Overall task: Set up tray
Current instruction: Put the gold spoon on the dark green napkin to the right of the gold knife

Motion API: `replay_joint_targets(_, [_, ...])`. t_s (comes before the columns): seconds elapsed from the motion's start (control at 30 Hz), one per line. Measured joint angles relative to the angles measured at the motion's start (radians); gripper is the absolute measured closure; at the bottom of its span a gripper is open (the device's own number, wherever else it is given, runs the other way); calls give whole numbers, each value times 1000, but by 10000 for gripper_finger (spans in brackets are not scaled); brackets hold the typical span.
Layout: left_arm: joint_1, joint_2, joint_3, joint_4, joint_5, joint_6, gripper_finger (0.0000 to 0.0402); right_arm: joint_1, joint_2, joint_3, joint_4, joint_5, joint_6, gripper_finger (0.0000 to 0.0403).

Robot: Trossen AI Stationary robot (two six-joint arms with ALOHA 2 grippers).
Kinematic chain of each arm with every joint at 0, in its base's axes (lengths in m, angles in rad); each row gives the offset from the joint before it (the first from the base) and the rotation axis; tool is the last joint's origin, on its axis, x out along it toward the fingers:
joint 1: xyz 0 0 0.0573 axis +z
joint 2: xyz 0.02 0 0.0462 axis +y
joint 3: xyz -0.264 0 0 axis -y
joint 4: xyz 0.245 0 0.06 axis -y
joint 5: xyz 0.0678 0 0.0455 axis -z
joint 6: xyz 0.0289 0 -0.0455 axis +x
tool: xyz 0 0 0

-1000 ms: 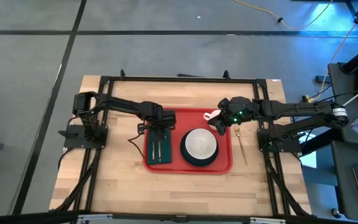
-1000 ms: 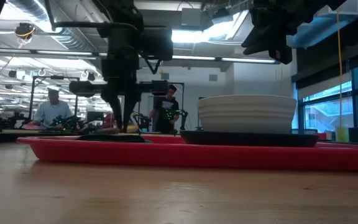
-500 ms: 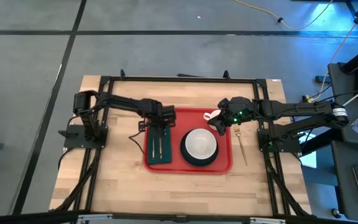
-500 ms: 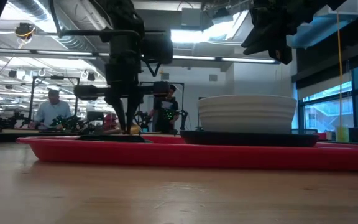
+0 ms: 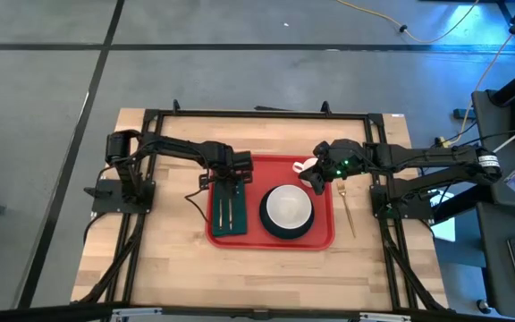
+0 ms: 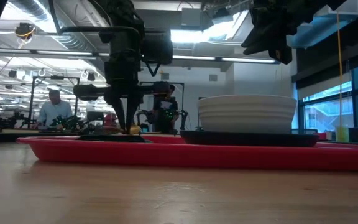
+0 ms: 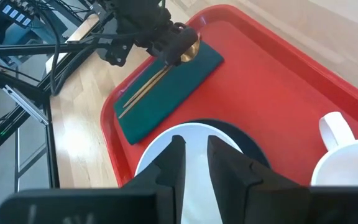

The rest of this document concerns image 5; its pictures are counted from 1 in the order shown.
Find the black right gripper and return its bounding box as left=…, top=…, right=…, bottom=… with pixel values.
left=298, top=139, right=368, bottom=197

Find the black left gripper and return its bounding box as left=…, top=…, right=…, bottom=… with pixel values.
left=198, top=150, right=255, bottom=200

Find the white ceramic mug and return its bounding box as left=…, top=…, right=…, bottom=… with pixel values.
left=291, top=157, right=320, bottom=176

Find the dark green napkin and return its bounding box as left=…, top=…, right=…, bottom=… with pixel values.
left=212, top=181, right=249, bottom=238

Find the white ceramic bowl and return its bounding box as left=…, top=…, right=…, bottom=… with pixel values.
left=266, top=184, right=313, bottom=231

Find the red plastic tray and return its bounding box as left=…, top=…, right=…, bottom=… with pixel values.
left=205, top=154, right=336, bottom=251

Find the dark teal plate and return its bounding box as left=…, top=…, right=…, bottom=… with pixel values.
left=258, top=187, right=316, bottom=241

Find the gold fork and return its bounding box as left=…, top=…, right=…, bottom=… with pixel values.
left=335, top=180, right=358, bottom=239

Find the black diagonal strut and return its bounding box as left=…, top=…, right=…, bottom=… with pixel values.
left=431, top=187, right=485, bottom=225

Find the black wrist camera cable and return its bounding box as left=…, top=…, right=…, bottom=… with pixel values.
left=184, top=185, right=213, bottom=225

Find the black metal table frame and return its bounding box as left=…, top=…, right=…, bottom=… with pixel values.
left=72, top=98, right=451, bottom=314

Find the silver aluminium bracket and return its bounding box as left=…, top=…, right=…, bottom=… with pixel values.
left=359, top=312, right=413, bottom=322
left=109, top=307, right=163, bottom=320

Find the black power cable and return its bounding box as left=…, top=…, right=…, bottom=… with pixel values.
left=431, top=131, right=509, bottom=151

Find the yellow extension cable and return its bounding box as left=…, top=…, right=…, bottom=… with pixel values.
left=460, top=2, right=515, bottom=145
left=335, top=0, right=481, bottom=45

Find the black overhead mount bar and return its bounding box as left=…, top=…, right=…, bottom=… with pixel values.
left=0, top=302, right=515, bottom=322

